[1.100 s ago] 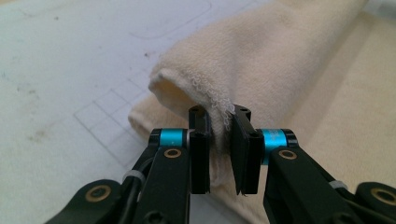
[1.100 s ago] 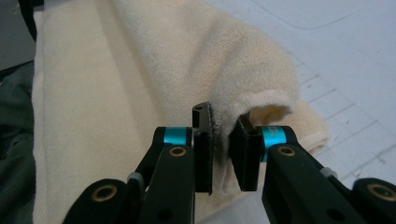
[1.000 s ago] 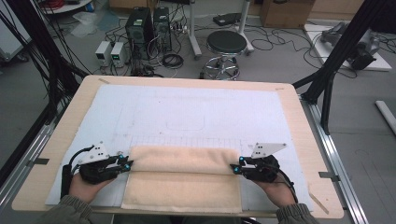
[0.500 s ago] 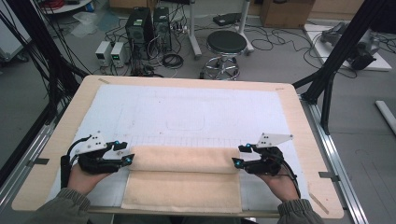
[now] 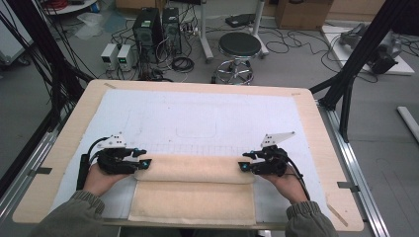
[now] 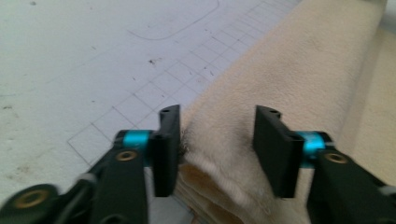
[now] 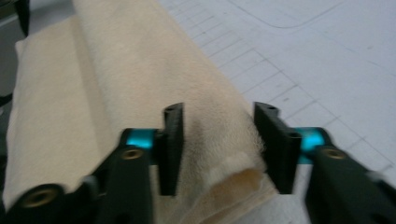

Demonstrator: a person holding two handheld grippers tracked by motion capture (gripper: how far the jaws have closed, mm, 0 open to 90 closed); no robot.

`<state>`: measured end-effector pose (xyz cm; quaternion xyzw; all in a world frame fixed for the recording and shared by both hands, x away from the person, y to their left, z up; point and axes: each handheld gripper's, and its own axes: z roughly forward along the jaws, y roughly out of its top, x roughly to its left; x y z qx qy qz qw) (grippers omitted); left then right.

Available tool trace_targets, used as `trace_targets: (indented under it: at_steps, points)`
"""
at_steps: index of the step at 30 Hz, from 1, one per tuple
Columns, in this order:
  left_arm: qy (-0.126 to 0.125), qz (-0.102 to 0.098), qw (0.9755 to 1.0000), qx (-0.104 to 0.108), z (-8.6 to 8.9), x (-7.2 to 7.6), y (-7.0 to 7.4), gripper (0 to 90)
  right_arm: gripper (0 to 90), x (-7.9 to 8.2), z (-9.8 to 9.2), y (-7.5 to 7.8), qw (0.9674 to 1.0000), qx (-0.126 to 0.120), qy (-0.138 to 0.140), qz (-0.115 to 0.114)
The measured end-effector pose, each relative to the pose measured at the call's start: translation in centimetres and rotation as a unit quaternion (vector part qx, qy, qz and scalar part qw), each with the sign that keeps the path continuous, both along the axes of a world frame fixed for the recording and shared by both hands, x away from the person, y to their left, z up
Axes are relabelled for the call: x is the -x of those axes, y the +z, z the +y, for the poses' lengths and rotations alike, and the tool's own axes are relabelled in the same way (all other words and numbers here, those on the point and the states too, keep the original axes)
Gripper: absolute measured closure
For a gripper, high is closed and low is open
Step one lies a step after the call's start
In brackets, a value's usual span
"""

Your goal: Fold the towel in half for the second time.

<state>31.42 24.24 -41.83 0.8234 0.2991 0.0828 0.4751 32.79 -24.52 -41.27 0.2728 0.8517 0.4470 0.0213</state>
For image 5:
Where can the cardboard box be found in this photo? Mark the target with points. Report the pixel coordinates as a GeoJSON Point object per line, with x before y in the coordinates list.
{"type": "Point", "coordinates": [303, 15]}

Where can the cream towel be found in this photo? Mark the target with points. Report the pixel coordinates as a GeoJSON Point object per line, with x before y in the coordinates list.
{"type": "Point", "coordinates": [194, 194]}

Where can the slim black computer tower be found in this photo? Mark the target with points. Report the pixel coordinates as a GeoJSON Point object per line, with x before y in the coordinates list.
{"type": "Point", "coordinates": [172, 29]}

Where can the black round stool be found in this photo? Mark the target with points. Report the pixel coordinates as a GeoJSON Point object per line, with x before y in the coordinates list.
{"type": "Point", "coordinates": [239, 44]}

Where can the flat black device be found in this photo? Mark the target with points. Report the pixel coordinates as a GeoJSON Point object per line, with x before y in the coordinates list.
{"type": "Point", "coordinates": [240, 20]}

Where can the person's left hand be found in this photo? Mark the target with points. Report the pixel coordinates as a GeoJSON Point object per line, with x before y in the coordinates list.
{"type": "Point", "coordinates": [99, 179]}

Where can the white round table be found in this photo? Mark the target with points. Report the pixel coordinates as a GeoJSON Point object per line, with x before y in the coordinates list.
{"type": "Point", "coordinates": [70, 7]}

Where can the aluminium rail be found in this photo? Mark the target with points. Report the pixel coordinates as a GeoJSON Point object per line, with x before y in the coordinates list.
{"type": "Point", "coordinates": [23, 184]}
{"type": "Point", "coordinates": [359, 174]}

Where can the thin wooden strip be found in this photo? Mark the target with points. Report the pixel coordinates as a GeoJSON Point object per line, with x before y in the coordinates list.
{"type": "Point", "coordinates": [336, 214]}

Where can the white grid mat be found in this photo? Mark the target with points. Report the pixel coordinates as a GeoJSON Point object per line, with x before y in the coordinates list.
{"type": "Point", "coordinates": [197, 115]}

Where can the white desk leg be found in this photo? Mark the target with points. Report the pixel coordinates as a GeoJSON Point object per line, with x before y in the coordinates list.
{"type": "Point", "coordinates": [205, 36]}
{"type": "Point", "coordinates": [258, 26]}

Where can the clear plastic sheet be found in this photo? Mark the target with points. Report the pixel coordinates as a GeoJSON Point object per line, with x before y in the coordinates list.
{"type": "Point", "coordinates": [95, 24]}

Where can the black metal frame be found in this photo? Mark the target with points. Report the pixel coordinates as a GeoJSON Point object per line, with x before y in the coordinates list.
{"type": "Point", "coordinates": [355, 56]}

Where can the white power supply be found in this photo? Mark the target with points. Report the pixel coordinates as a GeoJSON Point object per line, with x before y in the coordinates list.
{"type": "Point", "coordinates": [125, 57]}
{"type": "Point", "coordinates": [109, 56]}

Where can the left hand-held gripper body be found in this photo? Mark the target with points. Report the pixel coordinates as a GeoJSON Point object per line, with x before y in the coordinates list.
{"type": "Point", "coordinates": [113, 161]}

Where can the white tube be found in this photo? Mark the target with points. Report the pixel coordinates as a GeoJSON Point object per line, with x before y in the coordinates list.
{"type": "Point", "coordinates": [408, 120]}

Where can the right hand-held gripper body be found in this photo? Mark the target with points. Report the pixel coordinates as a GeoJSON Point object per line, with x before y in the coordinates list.
{"type": "Point", "coordinates": [271, 161]}

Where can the grey metal bracket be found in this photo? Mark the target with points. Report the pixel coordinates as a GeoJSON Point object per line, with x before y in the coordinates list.
{"type": "Point", "coordinates": [347, 186]}

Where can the white base board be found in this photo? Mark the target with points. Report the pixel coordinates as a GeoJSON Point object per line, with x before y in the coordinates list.
{"type": "Point", "coordinates": [339, 49]}

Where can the person's right hand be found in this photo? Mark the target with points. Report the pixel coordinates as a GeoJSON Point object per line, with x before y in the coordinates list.
{"type": "Point", "coordinates": [288, 186]}

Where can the large black computer tower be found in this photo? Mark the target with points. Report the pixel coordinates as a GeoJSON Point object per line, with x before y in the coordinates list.
{"type": "Point", "coordinates": [146, 33]}

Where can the black tape strip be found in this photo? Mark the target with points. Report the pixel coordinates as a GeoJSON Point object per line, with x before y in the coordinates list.
{"type": "Point", "coordinates": [41, 171]}

